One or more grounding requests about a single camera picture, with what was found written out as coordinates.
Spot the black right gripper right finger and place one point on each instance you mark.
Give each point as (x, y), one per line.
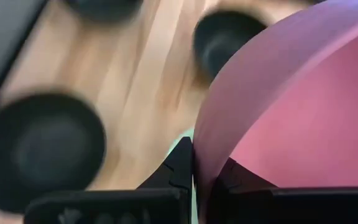
(244, 205)

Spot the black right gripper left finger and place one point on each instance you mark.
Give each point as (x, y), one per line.
(172, 177)

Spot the large dark bowl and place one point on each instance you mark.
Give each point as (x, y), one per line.
(291, 93)

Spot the black bowl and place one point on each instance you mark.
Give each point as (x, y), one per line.
(104, 9)
(42, 149)
(222, 43)

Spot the black table frame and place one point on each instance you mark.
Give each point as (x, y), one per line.
(23, 37)

